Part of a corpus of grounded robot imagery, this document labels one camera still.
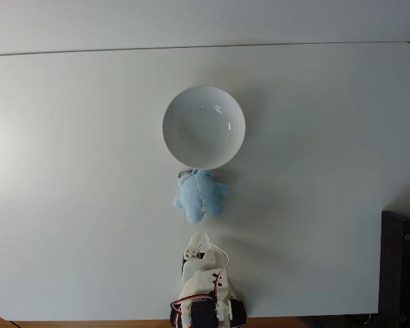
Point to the black table clamp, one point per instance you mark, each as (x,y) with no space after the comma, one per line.
(240,311)
(175,314)

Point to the white ceramic bowl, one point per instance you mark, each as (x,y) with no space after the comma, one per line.
(203,128)

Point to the skyblue plush doll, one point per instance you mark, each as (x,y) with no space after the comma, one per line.
(198,198)

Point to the dark wooden cabinet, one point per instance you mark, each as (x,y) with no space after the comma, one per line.
(401,273)

